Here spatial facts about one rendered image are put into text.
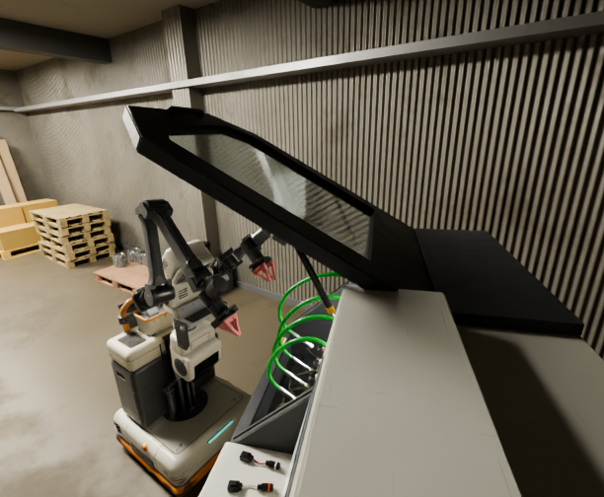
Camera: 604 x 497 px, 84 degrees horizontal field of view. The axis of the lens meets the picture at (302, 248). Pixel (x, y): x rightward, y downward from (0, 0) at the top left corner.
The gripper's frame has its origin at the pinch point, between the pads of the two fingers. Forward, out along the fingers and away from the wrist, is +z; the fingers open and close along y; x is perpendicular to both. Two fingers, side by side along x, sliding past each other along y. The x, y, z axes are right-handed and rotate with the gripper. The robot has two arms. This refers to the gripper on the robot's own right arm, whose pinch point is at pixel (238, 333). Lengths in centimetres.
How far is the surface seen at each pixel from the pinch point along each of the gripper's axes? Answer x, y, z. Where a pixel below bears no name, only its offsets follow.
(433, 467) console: -51, 72, 24
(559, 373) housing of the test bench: -16, 79, 42
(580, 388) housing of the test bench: -18, 81, 44
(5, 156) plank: 246, -499, -541
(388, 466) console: -53, 69, 21
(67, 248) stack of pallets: 176, -389, -259
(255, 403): -2.9, -13.4, 23.7
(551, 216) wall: 188, 90, 74
